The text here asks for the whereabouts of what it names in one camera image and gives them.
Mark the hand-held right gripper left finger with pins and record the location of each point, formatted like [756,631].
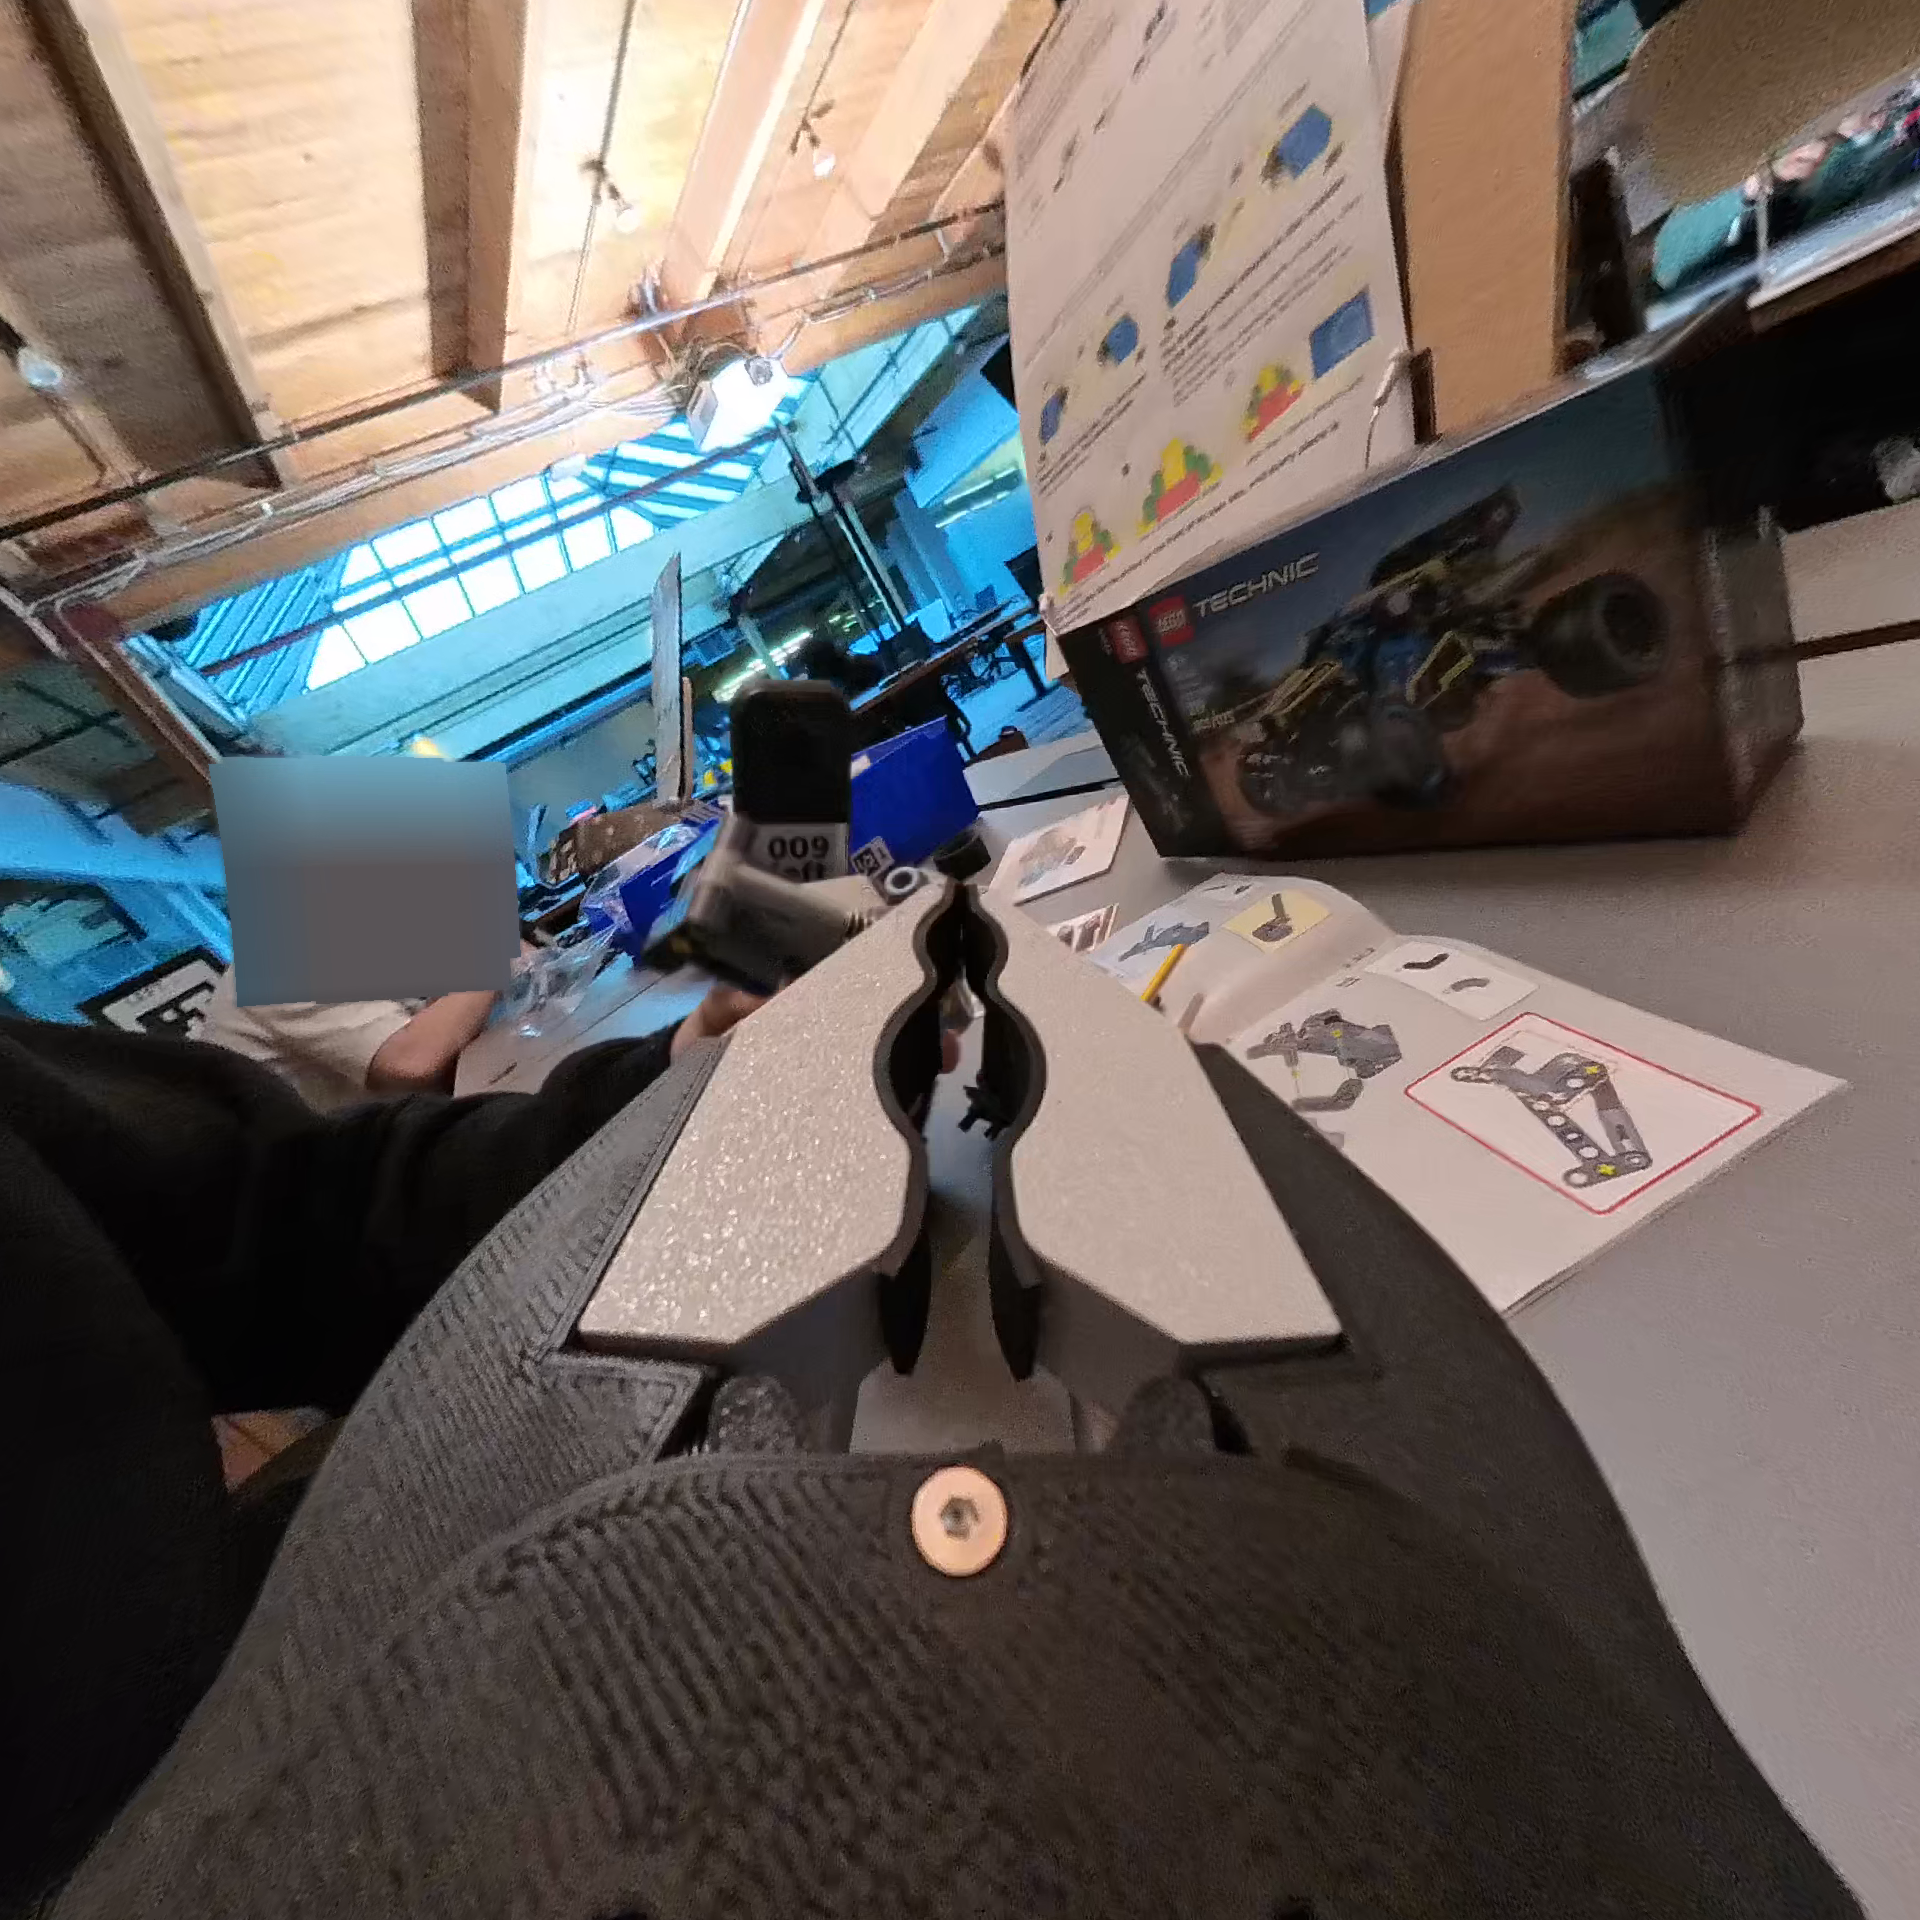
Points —
[751,1185]

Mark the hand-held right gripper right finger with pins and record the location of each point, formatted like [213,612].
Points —
[1154,1201]

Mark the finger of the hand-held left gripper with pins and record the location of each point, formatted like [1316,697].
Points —
[781,914]

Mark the person's left forearm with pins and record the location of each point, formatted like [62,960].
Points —
[375,1201]

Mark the black lego tire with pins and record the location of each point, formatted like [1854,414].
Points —
[964,856]

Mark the yellow lego axle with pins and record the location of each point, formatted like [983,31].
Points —
[1160,979]

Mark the lego instruction booklet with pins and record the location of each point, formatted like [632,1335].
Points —
[1500,1201]

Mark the dark lego buggy box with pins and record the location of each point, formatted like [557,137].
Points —
[1425,704]

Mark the person's left hand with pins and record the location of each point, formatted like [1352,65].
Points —
[720,1020]

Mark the blue plastic bin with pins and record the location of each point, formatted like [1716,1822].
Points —
[914,796]

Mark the clear plastic bag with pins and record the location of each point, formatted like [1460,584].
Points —
[546,984]

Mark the small colourful leaflet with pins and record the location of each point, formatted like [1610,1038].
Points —
[1089,930]

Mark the small white leaflet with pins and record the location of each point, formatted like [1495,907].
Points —
[1065,849]

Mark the black white tag sign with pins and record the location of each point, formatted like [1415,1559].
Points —
[165,996]

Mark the printed sorting guide sheet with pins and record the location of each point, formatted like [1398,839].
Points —
[1201,299]

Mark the operator's black-sleeved left arm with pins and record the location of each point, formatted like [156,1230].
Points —
[89,1500]

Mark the brown cardboard board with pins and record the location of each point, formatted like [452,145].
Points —
[1484,225]

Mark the beige round disc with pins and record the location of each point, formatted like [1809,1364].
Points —
[1757,90]

